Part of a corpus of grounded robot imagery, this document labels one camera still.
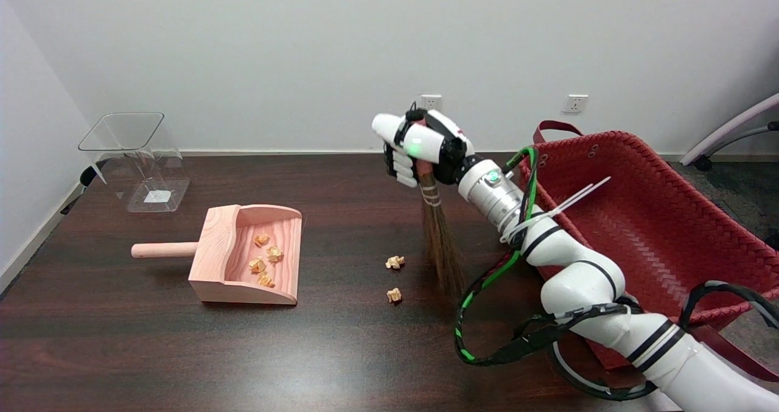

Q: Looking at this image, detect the red woven basket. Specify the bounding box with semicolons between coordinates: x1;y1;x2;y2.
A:
517;120;779;382

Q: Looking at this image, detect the black white hose loop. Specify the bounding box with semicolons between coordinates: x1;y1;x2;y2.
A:
551;339;658;400

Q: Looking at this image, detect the pink wooden dustpan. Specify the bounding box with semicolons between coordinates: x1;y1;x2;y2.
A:
131;204;303;306

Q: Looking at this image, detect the green black cable bundle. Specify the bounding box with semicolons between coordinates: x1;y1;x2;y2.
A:
453;146;640;367

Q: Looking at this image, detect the black table clamp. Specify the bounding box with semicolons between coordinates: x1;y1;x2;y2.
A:
60;158;111;215

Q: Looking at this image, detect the black grey cable loop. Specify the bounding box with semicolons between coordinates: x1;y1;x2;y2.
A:
679;281;779;330

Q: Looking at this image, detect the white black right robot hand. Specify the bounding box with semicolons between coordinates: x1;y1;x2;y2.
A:
371;105;478;187

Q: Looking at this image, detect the office chair base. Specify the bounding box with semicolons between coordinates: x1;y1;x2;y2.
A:
680;93;779;170

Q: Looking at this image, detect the clear plastic container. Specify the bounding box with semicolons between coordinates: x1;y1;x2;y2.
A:
78;112;190;213

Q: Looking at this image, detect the white zip tie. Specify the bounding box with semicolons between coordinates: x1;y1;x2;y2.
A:
500;184;594;243
548;176;611;215

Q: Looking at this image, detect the brown straw hand broom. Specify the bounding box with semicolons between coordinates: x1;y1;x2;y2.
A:
405;102;466;300

